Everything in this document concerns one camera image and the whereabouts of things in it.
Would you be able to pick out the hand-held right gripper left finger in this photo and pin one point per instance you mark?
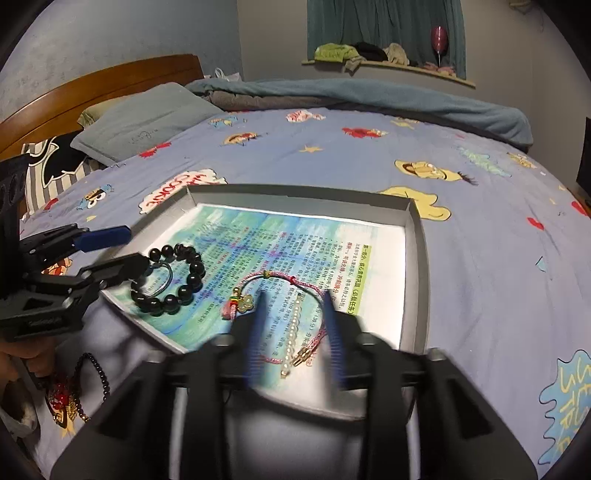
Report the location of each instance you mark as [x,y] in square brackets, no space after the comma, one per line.
[255,341]

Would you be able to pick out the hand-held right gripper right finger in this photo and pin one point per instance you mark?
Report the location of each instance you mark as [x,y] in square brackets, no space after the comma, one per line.
[333,344]

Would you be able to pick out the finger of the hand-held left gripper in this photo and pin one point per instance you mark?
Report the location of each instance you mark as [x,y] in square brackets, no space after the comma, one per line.
[104,237]
[117,270]

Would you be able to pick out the grey cardboard box tray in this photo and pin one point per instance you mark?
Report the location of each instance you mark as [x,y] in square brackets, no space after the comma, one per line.
[415,277]

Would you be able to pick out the person's left hand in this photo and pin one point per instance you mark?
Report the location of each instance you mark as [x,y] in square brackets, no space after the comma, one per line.
[32,355]

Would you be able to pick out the thin silver bangle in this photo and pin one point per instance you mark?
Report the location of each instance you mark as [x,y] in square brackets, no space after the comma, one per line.
[169,277]

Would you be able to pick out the black and white striped pillow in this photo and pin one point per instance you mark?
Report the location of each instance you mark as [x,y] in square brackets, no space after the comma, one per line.
[55,161]

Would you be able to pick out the green printed paper sheet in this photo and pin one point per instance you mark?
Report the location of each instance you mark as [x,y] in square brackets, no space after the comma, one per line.
[277,249]

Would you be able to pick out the olive green pillow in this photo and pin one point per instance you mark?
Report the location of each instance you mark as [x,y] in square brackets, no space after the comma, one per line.
[90,114]

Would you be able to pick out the grey-blue pillow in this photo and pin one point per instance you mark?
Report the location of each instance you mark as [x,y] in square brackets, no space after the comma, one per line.
[147,120]

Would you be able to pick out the wooden headboard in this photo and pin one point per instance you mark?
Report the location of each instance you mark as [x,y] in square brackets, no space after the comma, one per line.
[92,85]

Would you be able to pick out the blue cartoon printed bed sheet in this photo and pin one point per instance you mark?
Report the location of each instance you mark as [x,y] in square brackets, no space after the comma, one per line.
[461,230]

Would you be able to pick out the white plastic bag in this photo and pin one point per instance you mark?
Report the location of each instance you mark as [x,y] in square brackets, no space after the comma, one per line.
[224,74]

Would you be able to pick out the teal blanket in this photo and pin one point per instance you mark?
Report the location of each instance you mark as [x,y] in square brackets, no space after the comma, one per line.
[392,99]

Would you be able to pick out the window sill ledge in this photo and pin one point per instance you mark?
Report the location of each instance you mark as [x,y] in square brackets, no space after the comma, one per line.
[443,76]

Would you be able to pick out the green cloth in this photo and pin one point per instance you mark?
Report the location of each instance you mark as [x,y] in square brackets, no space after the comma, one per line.
[332,51]

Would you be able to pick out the pink cloth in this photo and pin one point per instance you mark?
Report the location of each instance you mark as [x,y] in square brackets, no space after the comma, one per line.
[441,69]

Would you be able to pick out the black cloth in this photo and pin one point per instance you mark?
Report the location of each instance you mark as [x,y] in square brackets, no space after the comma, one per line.
[371,50]

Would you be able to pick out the beige cloth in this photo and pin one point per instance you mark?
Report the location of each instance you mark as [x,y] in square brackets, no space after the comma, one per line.
[397,54]

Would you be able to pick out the pink wine glass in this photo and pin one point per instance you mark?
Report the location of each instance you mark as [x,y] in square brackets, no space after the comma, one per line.
[439,39]

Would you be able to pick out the teal curtain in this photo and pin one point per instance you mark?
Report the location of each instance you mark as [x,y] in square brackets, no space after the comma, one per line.
[383,23]

